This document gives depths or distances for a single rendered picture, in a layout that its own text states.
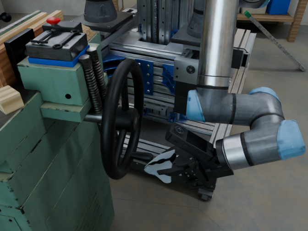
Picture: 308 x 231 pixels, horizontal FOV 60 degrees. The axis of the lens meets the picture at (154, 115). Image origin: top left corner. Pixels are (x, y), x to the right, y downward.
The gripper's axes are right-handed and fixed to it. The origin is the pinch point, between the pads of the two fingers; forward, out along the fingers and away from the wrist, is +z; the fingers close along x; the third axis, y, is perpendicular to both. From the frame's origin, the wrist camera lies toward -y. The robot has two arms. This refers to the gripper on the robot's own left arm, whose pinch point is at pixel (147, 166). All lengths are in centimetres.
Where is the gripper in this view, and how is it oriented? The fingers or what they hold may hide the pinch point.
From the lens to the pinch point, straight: 69.0
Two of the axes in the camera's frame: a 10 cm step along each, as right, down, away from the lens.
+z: -8.5, 2.9, 4.4
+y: 4.9, 7.5, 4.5
